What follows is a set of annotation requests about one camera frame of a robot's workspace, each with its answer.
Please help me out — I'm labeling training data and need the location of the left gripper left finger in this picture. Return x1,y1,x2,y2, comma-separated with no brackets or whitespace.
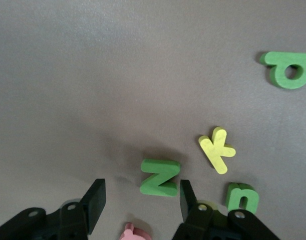
0,178,106,240

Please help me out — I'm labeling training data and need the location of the green letter p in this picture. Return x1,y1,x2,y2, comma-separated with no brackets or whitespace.
259,51,306,90

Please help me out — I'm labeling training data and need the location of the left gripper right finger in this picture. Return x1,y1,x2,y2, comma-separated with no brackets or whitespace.
172,179,281,240

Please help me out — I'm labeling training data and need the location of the yellow letter k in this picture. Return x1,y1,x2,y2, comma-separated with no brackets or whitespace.
198,126,237,175

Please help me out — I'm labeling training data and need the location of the green letter N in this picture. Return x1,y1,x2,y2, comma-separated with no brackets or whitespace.
139,158,181,198

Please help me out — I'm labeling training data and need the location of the green letter u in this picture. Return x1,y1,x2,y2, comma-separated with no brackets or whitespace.
226,182,260,215

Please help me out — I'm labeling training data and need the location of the brown table cover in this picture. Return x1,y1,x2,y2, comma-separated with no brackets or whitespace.
0,0,306,240

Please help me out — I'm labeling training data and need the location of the pink letter Q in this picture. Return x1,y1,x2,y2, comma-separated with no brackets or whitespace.
119,221,152,240

